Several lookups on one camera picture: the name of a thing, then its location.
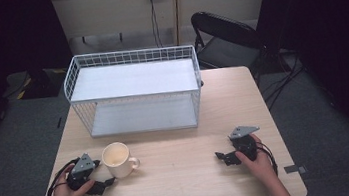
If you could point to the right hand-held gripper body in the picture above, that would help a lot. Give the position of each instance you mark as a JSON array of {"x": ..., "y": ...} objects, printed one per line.
[{"x": 244, "y": 143}]

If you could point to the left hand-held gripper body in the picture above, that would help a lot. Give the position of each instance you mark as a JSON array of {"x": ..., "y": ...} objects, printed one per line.
[{"x": 82, "y": 165}]

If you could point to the cream ceramic mug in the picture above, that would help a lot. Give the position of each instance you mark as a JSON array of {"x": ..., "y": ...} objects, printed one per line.
[{"x": 115, "y": 155}]

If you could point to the person's right hand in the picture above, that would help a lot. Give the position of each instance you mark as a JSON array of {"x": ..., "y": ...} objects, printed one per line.
[{"x": 261, "y": 166}]

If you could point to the person's left hand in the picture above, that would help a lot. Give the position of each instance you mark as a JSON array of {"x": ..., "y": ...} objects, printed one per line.
[{"x": 65, "y": 195}]

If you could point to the grey tape strip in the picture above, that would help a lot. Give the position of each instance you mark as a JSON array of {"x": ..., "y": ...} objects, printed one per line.
[{"x": 294, "y": 169}]

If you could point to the black stand base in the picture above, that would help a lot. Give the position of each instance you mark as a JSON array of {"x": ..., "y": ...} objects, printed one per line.
[{"x": 35, "y": 85}]

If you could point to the black folding chair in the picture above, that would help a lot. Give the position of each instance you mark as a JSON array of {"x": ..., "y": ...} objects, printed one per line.
[{"x": 227, "y": 42}]

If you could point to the black curtain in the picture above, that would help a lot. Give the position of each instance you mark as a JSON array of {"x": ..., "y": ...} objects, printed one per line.
[
  {"x": 331, "y": 25},
  {"x": 4, "y": 38}
]

